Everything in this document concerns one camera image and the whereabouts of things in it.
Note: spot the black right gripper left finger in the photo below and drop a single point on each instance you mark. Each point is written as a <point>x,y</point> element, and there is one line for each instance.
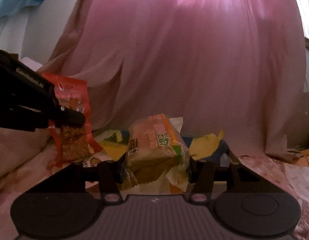
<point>109,178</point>

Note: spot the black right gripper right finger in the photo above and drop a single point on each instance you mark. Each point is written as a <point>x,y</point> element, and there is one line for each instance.
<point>203,174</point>

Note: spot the red dried tofu packet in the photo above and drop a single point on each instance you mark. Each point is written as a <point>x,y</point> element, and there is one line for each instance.
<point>71,128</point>

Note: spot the orange bread packet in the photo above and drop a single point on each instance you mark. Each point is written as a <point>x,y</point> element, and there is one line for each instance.
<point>156,180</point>

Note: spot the grey cardboard tray box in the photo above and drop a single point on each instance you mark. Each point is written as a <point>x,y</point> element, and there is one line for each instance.
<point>142,152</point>

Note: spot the pink folded duvet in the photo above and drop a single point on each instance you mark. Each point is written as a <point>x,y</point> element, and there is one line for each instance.
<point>17,146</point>

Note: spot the floral pink quilt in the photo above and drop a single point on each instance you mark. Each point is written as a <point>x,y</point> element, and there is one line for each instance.
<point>293,179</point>

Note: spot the orange cloth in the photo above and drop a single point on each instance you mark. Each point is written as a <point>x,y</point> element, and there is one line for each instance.
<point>303,161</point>

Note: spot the pink curtain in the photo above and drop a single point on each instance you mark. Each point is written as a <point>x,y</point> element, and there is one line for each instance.
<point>236,66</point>

